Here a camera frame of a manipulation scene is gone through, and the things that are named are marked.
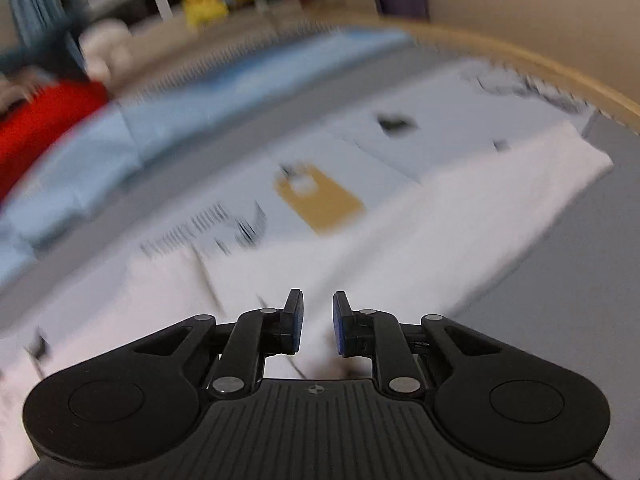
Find white t-shirt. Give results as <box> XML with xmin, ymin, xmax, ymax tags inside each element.
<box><xmin>1</xmin><ymin>124</ymin><xmax>613</xmax><ymax>479</ymax></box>

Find white folded clothes pile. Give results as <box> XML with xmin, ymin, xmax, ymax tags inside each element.
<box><xmin>78</xmin><ymin>18</ymin><xmax>132</xmax><ymax>84</ymax></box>

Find grey mattress cover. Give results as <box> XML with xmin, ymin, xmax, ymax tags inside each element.
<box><xmin>0</xmin><ymin>34</ymin><xmax>640</xmax><ymax>480</ymax></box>

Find light blue blanket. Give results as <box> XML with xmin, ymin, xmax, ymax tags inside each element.
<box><xmin>1</xmin><ymin>28</ymin><xmax>411</xmax><ymax>285</ymax></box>

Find red knitted garment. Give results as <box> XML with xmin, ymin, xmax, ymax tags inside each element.
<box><xmin>1</xmin><ymin>80</ymin><xmax>111</xmax><ymax>200</ymax></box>

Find printed light grey bed sheet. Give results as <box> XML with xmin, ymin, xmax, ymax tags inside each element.
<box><xmin>1</xmin><ymin>49</ymin><xmax>592</xmax><ymax>321</ymax></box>

